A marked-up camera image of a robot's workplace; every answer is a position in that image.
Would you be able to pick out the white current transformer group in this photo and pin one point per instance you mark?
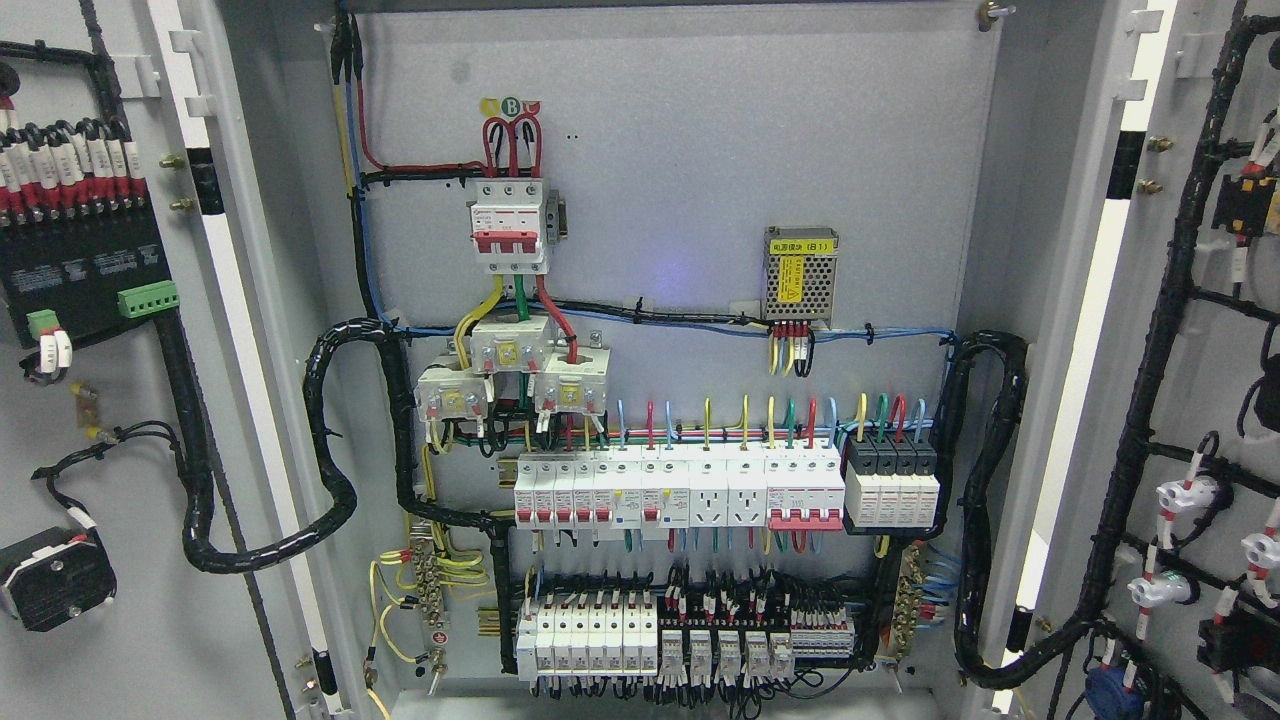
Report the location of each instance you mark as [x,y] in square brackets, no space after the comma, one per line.
[523,356]

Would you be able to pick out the white lower breaker row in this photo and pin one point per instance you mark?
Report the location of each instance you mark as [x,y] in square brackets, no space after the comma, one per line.
[588,636]

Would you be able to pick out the brass ground bar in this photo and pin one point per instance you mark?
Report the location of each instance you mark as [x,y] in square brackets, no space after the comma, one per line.
[427,557]
[908,599]

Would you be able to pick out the grey cabinet door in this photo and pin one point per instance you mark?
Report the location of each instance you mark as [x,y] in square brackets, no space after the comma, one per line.
[175,643]
[1115,491]

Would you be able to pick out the black white surge protector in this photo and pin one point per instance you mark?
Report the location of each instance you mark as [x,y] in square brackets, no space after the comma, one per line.
[891,487]

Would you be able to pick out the grey electrical cabinet body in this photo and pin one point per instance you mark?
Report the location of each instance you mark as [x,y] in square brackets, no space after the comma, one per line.
[964,171]

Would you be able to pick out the red handle circuit breaker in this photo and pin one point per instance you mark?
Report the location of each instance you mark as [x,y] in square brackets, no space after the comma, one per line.
[805,490]

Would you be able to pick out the brass ground bar right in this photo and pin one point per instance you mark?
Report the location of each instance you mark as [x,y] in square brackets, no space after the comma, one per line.
[908,599]

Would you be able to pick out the lower relay terminal row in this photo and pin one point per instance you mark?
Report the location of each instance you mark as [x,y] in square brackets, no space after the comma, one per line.
[735,636]

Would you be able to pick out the main red handle breaker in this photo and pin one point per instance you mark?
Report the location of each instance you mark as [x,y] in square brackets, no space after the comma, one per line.
[514,222]

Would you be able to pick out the white socket breaker row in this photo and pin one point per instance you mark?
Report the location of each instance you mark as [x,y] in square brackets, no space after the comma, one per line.
[608,491]

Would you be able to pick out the black digital power meter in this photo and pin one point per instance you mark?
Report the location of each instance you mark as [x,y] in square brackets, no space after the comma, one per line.
[93,272]

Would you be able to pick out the metal mesh power supply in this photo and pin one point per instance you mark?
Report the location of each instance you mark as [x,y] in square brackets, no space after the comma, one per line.
[800,273]

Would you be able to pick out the brass ground bar left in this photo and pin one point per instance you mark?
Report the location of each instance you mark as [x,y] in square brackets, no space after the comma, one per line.
[427,557]

